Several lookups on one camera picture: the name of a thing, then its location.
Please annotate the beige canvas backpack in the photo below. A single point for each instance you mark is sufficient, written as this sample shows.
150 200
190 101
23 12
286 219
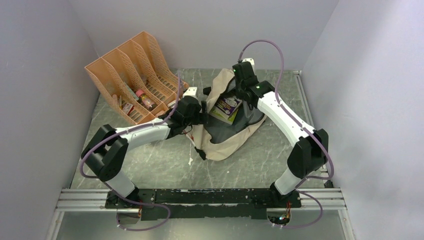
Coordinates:
217 140

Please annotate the red small box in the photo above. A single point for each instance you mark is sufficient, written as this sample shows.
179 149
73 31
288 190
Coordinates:
127 108

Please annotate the green illustrated book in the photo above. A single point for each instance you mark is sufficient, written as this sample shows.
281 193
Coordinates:
233 116

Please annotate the pink-capped glitter bottle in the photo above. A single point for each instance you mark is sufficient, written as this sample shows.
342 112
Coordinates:
145 100

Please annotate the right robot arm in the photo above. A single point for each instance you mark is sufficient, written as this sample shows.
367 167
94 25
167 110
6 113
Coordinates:
309 146

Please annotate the green white card pack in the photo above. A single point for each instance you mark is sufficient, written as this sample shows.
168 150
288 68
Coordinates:
132 93

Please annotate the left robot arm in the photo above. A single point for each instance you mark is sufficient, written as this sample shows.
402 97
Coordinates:
107 149

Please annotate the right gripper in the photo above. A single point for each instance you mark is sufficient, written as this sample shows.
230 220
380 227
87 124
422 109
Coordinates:
238 93

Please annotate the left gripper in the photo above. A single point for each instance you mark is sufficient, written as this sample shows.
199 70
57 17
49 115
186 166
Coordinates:
201 117

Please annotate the orange plastic file organizer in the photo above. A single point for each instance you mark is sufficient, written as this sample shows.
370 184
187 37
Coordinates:
141 64

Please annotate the purple book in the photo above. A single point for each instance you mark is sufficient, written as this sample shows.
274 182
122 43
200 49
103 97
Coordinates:
225 107

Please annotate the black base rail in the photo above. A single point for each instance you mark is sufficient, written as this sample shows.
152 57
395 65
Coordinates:
154 204

